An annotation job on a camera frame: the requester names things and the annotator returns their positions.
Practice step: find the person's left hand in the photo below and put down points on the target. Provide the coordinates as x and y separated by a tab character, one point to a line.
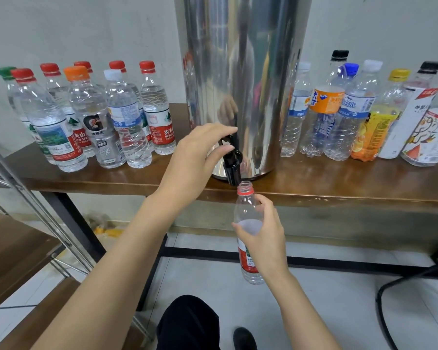
184	167

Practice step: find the person's right hand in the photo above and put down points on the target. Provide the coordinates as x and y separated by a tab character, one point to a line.
268	244

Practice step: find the person's left thumb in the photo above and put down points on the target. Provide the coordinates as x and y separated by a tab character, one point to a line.
222	153

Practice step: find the person's right thumb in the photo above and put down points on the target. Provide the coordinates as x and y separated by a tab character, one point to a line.
244	231

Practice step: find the clear bottle red label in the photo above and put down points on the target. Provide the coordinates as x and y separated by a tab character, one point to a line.
247	215

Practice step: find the black urn tap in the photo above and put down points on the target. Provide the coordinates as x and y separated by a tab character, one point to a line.
233	171

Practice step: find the person's left forearm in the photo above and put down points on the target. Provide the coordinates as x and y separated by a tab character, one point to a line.
106	280

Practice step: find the person's right forearm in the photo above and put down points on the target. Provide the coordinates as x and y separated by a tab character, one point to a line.
299	313

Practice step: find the white cap empty bottle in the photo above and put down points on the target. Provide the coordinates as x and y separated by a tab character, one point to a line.
354	105
295	116

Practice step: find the stainless steel water urn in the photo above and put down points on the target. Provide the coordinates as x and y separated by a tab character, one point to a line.
241	69

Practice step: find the white cap filled water bottle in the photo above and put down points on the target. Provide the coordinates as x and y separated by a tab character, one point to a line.
127	120

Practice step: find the person's leg in black trousers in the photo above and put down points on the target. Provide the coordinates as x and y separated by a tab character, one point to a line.
188	324

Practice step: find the person's black shoe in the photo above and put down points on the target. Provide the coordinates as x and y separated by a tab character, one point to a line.
244	340

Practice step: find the yellow cap bottle yellow label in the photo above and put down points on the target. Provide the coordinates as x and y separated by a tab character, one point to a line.
374	134

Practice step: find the blue cap empty bottle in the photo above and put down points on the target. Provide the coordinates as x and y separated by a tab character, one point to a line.
351	69

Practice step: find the large red cap water bottle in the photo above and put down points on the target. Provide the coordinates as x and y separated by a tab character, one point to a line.
54	138

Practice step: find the black cap bottle white label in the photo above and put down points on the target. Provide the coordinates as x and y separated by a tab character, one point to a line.
405	120

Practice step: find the wide jar colourful label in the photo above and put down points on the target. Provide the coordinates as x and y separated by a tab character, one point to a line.
429	138

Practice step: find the green cap water bottle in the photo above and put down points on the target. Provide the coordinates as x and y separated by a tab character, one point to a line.
14	94

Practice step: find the black metal chair frame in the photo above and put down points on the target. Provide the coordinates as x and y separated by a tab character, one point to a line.
381	287

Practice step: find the wooden shelf rack metal frame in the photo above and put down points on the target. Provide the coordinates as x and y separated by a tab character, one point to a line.
11	247

